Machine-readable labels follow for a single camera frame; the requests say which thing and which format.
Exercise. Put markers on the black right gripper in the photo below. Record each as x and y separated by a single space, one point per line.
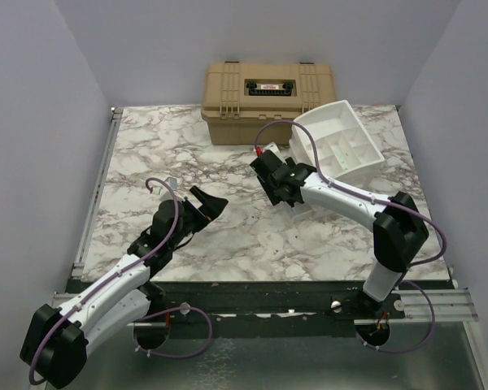
268 190

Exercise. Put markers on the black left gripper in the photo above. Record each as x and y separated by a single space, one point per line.
209 210

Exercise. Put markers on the white plastic drawer organizer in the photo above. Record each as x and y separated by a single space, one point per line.
339 142

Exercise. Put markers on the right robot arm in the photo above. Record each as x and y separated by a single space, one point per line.
398 230

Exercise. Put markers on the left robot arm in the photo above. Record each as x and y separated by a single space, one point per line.
60 339

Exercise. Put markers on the tan plastic toolbox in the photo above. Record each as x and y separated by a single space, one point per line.
234 117

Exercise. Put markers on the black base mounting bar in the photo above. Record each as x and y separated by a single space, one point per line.
189 310

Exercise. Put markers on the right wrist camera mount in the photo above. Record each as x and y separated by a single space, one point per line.
272 146

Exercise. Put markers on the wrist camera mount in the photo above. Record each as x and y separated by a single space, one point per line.
272 146
162 193

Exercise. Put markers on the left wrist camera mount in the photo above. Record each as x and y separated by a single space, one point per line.
162 193

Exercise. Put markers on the black toolbox handle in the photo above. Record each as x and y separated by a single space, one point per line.
270 89

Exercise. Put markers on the right aluminium extrusion rail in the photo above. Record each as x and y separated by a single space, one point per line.
411 306

